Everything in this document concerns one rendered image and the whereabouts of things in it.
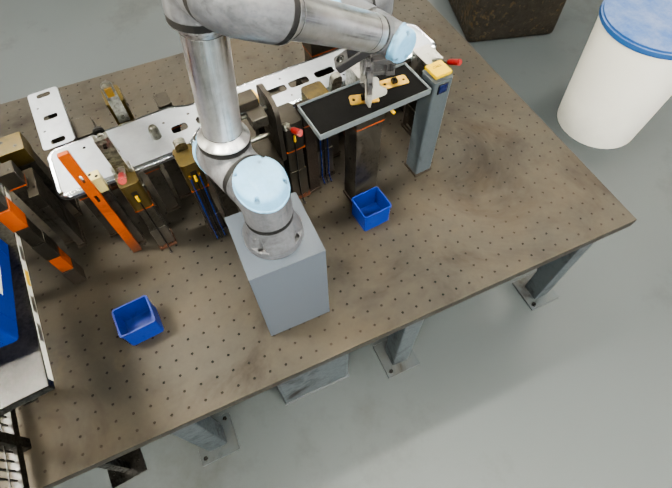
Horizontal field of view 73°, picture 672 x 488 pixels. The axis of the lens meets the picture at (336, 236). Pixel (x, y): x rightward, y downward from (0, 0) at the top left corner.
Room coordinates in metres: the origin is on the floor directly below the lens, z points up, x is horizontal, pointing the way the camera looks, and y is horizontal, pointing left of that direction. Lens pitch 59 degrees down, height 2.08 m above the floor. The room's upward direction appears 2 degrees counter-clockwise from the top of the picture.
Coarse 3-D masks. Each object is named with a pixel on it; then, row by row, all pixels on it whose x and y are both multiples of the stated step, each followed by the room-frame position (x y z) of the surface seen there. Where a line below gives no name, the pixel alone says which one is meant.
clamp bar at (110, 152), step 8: (96, 128) 0.87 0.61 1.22; (104, 136) 0.84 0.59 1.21; (96, 144) 0.83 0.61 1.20; (104, 144) 0.83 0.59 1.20; (112, 144) 0.85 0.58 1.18; (104, 152) 0.83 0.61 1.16; (112, 152) 0.84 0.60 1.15; (112, 160) 0.84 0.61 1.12; (120, 160) 0.85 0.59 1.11; (128, 168) 0.86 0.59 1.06
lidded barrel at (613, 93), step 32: (608, 0) 2.19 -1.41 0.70; (640, 0) 2.19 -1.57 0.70; (608, 32) 1.98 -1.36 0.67; (640, 32) 1.93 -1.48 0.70; (608, 64) 1.91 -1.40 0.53; (640, 64) 1.82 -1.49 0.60; (576, 96) 2.00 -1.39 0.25; (608, 96) 1.86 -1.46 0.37; (640, 96) 1.79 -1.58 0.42; (576, 128) 1.91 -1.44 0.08; (608, 128) 1.82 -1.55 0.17; (640, 128) 1.84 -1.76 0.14
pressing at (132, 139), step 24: (408, 24) 1.59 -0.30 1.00; (288, 72) 1.34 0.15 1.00; (312, 72) 1.33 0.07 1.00; (288, 96) 1.21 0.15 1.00; (144, 120) 1.12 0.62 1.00; (168, 120) 1.12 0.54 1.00; (192, 120) 1.11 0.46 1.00; (72, 144) 1.02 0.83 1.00; (120, 144) 1.02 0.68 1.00; (144, 144) 1.01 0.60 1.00; (168, 144) 1.01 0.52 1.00; (192, 144) 1.01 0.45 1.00; (96, 168) 0.92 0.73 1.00; (144, 168) 0.92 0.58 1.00; (72, 192) 0.83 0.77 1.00
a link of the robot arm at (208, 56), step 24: (168, 0) 0.69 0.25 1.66; (168, 24) 0.70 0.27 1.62; (192, 24) 0.68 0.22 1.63; (192, 48) 0.69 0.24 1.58; (216, 48) 0.70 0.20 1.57; (192, 72) 0.69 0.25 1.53; (216, 72) 0.69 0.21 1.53; (216, 96) 0.68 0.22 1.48; (216, 120) 0.68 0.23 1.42; (240, 120) 0.72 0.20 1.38; (216, 144) 0.67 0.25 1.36; (240, 144) 0.68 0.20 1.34; (216, 168) 0.66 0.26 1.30
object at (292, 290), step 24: (240, 216) 0.66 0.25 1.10; (240, 240) 0.59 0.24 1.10; (312, 240) 0.58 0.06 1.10; (264, 264) 0.52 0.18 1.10; (288, 264) 0.52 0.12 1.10; (312, 264) 0.54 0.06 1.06; (264, 288) 0.49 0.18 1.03; (288, 288) 0.51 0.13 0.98; (312, 288) 0.54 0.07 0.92; (264, 312) 0.48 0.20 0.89; (288, 312) 0.50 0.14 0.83; (312, 312) 0.53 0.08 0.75
